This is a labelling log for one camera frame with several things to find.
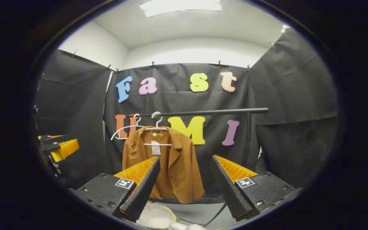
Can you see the black clothes rack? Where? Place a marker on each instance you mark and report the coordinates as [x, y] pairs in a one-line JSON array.
[[209, 112]]

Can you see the white laundry hamper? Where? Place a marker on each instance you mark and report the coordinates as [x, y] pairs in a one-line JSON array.
[[155, 217]]

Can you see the white plastic clothes hanger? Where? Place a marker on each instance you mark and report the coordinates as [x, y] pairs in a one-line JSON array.
[[123, 128], [166, 144]]

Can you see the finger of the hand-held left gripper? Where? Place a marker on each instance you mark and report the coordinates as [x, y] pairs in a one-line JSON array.
[[69, 148], [56, 139]]

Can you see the brown jacket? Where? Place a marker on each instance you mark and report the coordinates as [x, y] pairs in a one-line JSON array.
[[180, 172]]

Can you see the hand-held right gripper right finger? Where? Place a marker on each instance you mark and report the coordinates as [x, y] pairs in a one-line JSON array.
[[228, 188]]

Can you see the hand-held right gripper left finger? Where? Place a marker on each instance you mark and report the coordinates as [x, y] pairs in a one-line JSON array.
[[144, 188]]

